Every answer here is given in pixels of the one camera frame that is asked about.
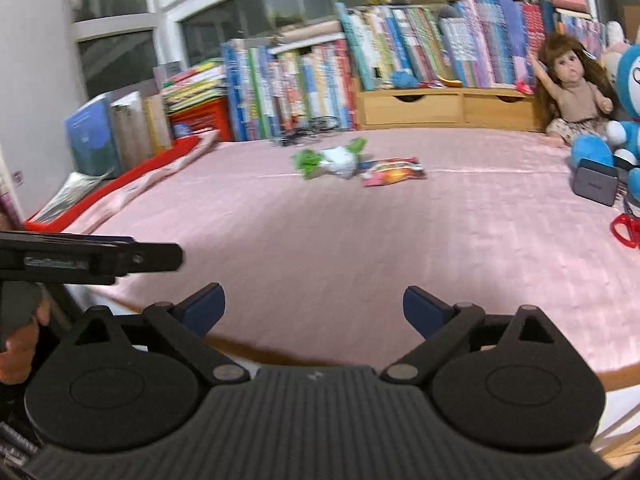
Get wooden drawer organiser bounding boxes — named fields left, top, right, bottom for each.
left=354, top=77, right=546, bottom=133

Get row of tall thin books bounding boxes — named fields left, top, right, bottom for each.
left=220, top=37, right=358, bottom=143

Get white pink plush toy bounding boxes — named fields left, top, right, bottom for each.
left=597, top=20, right=633, bottom=81

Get red tray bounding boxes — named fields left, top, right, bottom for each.
left=25, top=135, right=201, bottom=233

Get red scissors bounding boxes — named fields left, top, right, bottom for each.
left=610, top=187, right=640, bottom=250

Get brown paper roll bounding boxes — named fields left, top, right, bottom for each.
left=277, top=20, right=346, bottom=46

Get large blue book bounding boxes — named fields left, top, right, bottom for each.
left=64, top=97, right=123, bottom=178

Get pink tablecloth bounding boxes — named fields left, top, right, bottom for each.
left=60, top=127, right=640, bottom=376

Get green white wrapper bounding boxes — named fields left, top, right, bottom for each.
left=291, top=137, right=368, bottom=181

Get row of pale thick books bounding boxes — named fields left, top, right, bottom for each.
left=110, top=91, right=173, bottom=166

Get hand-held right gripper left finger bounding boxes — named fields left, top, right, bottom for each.
left=50, top=282, right=251, bottom=386

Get red snack packet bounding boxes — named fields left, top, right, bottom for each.
left=359, top=156, right=428, bottom=188

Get wooden slatted frame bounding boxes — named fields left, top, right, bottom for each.
left=592, top=400, right=640, bottom=466

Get long-haired doll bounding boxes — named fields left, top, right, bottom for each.
left=527, top=32, right=616, bottom=148

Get blue plush toy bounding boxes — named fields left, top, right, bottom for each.
left=570, top=42, right=640, bottom=191

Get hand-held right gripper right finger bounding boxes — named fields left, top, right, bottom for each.
left=380, top=286, right=583, bottom=386

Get row of books on organiser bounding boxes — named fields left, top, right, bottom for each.
left=335, top=0, right=608, bottom=92

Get white framed window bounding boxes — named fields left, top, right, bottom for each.
left=70, top=0, right=451, bottom=101

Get dark grey box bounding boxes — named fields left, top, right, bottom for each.
left=572, top=158, right=621, bottom=207

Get folded pink cloth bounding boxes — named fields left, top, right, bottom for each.
left=62, top=130, right=221, bottom=236

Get glossy magazine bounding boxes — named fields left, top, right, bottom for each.
left=30, top=170, right=113, bottom=226

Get flat stack of books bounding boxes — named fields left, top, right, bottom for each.
left=160, top=57, right=228, bottom=113

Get person's left hand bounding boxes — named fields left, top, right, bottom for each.
left=0, top=300, right=52, bottom=386

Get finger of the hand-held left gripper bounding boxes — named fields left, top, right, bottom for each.
left=0, top=232, right=184, bottom=286

